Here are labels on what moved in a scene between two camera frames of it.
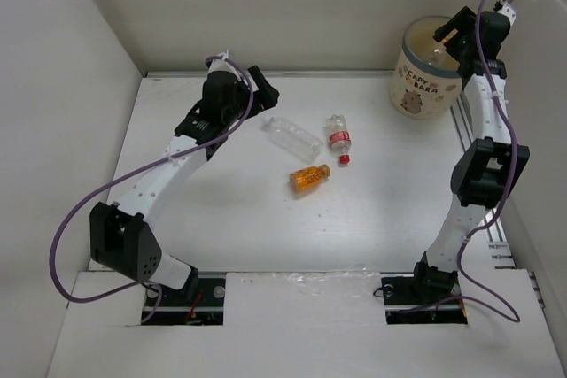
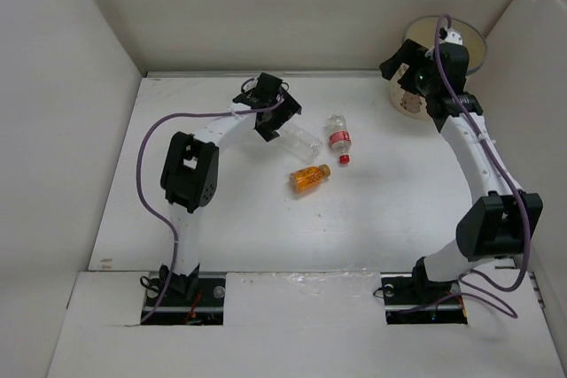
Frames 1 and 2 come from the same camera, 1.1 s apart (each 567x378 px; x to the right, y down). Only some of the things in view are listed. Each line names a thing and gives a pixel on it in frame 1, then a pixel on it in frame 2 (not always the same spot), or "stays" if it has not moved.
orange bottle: (309, 179) stays
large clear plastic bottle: (298, 142) stays
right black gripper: (465, 21) to (411, 53)
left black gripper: (266, 96) to (286, 111)
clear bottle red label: (339, 136) stays
